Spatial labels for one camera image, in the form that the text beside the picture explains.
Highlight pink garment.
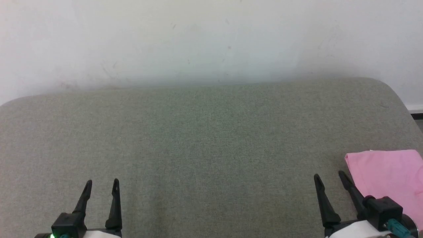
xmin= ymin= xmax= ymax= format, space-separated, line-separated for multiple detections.
xmin=345 ymin=149 xmax=423 ymax=232

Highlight white wall baseboard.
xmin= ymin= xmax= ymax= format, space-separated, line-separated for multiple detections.
xmin=406 ymin=105 xmax=423 ymax=119

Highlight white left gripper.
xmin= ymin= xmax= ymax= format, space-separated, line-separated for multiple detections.
xmin=73 ymin=178 xmax=123 ymax=238

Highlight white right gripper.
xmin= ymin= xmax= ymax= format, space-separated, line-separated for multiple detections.
xmin=313 ymin=171 xmax=392 ymax=238

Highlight teal cable plug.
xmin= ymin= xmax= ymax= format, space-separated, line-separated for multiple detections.
xmin=387 ymin=218 xmax=413 ymax=238

